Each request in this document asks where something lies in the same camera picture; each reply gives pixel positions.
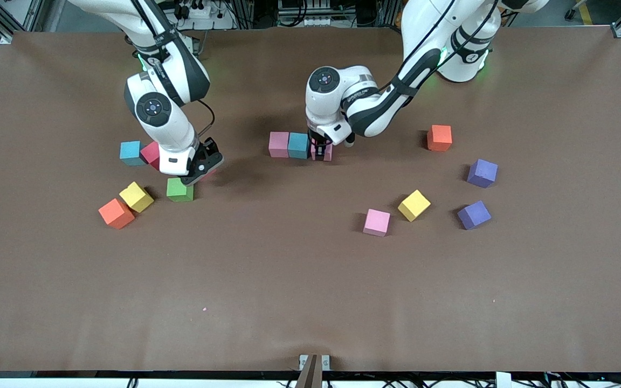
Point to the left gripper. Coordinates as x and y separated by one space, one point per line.
318 144

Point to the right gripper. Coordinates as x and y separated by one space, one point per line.
200 155

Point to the pink foam block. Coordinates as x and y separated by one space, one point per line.
376 222
322 155
278 144

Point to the light blue foam block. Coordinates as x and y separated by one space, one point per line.
298 145
131 153

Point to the green foam block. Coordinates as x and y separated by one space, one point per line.
180 191

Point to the yellow foam block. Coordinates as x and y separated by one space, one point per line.
413 206
136 196

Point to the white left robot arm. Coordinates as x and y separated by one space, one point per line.
434 32

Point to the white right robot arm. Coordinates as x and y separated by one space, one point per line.
154 108

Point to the orange foam block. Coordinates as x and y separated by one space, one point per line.
116 213
439 137

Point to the white power strip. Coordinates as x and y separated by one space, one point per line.
200 12

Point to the orange snack bags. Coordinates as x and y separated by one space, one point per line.
399 13

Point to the purple foam block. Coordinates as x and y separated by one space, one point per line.
474 215
482 173

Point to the small metal bracket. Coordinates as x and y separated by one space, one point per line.
303 361

